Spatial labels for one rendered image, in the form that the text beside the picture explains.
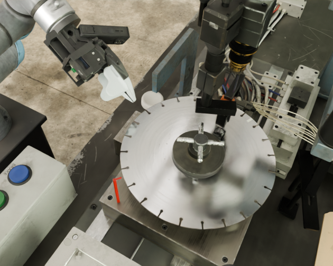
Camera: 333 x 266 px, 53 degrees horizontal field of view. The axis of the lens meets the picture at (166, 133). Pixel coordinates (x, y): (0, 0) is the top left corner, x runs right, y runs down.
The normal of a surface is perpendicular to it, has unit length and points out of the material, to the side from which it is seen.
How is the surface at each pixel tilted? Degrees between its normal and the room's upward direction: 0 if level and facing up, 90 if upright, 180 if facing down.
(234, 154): 0
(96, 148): 0
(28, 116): 0
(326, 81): 90
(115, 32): 36
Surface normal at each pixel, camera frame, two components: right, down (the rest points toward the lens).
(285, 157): -0.47, 0.70
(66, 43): 0.47, -0.19
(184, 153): -0.05, -0.57
